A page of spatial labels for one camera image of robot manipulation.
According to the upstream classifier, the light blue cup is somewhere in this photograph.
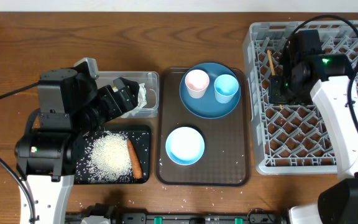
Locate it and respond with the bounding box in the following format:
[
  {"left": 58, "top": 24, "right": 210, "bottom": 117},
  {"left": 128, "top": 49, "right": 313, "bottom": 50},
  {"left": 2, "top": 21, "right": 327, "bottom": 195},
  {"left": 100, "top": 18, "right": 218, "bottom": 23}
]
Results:
[{"left": 214, "top": 74, "right": 239, "bottom": 103}]

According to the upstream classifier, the white rice heap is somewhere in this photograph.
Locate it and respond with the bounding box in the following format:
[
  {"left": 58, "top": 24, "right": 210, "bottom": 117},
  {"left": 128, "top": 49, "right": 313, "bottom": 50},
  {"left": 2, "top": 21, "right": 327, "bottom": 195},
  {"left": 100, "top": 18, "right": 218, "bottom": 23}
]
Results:
[{"left": 75, "top": 131, "right": 135, "bottom": 185}]

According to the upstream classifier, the wooden chopstick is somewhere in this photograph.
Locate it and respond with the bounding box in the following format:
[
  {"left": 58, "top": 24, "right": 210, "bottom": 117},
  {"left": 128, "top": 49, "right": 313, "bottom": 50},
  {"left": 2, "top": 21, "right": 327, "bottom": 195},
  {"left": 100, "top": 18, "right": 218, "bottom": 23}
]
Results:
[{"left": 267, "top": 50, "right": 276, "bottom": 104}]

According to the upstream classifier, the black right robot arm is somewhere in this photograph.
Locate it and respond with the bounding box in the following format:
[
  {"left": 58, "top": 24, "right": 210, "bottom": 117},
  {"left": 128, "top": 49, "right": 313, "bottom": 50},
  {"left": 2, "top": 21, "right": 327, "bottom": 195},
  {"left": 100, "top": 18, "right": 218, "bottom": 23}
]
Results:
[{"left": 268, "top": 30, "right": 358, "bottom": 223}]

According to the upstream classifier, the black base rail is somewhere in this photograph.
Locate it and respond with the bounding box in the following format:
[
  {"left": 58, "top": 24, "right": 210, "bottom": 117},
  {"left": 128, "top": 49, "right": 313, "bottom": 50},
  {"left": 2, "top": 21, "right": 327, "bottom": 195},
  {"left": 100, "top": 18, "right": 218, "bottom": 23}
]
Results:
[{"left": 64, "top": 203, "right": 289, "bottom": 224}]

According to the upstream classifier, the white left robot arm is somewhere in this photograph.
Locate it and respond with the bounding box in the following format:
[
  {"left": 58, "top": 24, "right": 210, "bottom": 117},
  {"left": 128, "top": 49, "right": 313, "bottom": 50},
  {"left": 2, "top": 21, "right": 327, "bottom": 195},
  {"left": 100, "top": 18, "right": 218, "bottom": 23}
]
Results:
[{"left": 15, "top": 68, "right": 139, "bottom": 223}]

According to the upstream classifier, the light blue bowl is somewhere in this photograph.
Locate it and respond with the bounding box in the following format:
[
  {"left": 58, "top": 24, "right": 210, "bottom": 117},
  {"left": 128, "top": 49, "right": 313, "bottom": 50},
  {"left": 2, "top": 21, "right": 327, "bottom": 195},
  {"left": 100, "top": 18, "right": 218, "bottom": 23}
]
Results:
[{"left": 165, "top": 126, "right": 206, "bottom": 166}]

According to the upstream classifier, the clear plastic bin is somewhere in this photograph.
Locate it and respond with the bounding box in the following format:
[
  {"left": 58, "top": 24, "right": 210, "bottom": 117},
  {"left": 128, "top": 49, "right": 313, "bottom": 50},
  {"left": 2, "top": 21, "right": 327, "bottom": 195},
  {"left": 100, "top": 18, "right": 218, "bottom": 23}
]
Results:
[{"left": 96, "top": 71, "right": 159, "bottom": 118}]

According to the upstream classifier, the brown serving tray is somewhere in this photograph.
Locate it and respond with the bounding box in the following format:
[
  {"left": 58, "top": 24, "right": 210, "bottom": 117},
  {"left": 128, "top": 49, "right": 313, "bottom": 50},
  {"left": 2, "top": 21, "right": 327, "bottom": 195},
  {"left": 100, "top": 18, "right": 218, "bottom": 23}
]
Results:
[{"left": 155, "top": 68, "right": 251, "bottom": 187}]

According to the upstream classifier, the orange carrot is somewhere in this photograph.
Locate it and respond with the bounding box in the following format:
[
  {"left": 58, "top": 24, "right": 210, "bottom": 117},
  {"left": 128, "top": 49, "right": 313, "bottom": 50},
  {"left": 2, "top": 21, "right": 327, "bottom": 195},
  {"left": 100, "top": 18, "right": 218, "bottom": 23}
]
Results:
[{"left": 127, "top": 139, "right": 143, "bottom": 179}]

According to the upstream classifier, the black waste tray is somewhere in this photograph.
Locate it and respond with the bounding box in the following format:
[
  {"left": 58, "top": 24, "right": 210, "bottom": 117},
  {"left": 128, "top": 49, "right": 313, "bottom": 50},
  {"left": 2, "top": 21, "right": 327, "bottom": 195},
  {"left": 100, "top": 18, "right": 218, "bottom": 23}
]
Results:
[{"left": 85, "top": 125, "right": 151, "bottom": 184}]

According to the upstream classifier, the dark blue plate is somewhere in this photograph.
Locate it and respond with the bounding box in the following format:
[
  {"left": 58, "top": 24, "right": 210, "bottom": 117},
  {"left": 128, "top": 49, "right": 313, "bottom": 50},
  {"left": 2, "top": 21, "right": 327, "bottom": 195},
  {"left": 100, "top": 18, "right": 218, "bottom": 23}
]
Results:
[{"left": 179, "top": 62, "right": 241, "bottom": 119}]

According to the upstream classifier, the white tissue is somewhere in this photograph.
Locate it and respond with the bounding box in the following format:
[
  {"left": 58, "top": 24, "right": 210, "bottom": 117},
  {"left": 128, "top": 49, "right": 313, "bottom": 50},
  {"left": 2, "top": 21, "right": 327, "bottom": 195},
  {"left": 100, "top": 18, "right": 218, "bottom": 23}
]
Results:
[{"left": 121, "top": 83, "right": 147, "bottom": 118}]

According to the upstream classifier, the grey dishwasher rack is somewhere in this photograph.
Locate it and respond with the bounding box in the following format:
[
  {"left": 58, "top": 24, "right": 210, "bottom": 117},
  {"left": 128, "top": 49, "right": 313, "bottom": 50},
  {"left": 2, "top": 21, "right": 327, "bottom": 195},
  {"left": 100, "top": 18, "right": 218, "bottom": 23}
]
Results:
[{"left": 242, "top": 21, "right": 358, "bottom": 175}]

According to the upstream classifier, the pink cup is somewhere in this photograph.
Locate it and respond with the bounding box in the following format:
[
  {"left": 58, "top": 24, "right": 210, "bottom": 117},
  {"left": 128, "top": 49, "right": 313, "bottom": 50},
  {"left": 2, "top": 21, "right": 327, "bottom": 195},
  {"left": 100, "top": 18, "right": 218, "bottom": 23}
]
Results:
[{"left": 185, "top": 70, "right": 209, "bottom": 99}]

